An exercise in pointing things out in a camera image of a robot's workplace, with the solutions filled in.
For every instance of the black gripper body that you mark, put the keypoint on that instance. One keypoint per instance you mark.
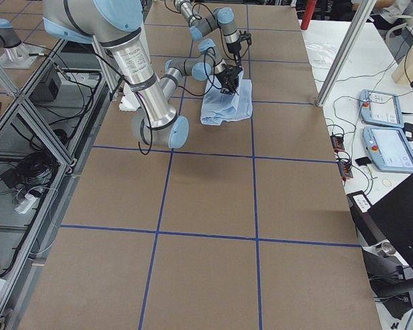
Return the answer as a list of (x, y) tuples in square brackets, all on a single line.
[(226, 75), (235, 51)]

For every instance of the light blue button shirt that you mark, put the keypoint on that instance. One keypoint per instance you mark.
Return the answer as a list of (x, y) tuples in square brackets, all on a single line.
[(220, 107)]

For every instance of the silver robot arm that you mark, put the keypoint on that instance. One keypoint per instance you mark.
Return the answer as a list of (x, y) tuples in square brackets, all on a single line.
[(117, 26), (220, 18)]

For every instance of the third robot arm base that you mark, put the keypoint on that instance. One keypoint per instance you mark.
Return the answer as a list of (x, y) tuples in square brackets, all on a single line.
[(16, 54)]

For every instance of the clear plastic bag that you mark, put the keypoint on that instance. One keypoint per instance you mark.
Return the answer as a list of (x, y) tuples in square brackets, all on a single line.
[(321, 55)]

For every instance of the red cylinder bottle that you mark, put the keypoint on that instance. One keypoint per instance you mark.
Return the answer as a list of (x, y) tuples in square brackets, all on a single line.
[(308, 14)]

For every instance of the upper blue teach pendant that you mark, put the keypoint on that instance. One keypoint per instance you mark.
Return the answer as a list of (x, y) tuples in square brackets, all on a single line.
[(380, 108)]

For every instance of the blue teach pendant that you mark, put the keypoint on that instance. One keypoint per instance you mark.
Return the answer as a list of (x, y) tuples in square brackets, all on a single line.
[(380, 108), (388, 149)]

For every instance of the small black card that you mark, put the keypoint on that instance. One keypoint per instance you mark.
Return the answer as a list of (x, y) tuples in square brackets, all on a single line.
[(363, 161)]

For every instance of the seated person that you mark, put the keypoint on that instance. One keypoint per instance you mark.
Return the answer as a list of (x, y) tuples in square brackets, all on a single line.
[(385, 14)]

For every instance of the lower blue teach pendant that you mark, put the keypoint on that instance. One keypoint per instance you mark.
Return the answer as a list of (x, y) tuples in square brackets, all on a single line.
[(388, 149)]

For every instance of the black laptop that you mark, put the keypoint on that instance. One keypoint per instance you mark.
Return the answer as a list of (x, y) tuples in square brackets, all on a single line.
[(393, 215)]

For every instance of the metal cup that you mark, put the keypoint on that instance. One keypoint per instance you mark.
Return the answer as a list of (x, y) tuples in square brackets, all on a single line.
[(385, 249)]

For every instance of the white power strip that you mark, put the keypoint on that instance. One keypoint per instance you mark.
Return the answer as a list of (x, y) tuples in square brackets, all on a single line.
[(25, 204)]

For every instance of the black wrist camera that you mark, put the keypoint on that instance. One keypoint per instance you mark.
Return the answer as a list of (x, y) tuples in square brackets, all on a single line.
[(245, 36)]

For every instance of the aluminium frame post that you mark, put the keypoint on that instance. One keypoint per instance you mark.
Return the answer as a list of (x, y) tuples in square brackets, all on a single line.
[(353, 32)]

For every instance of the black box under frame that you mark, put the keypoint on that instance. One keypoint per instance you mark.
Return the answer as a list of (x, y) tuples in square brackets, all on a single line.
[(48, 87)]

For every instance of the aluminium side frame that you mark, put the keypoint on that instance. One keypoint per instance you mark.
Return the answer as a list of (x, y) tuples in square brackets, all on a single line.
[(43, 146)]

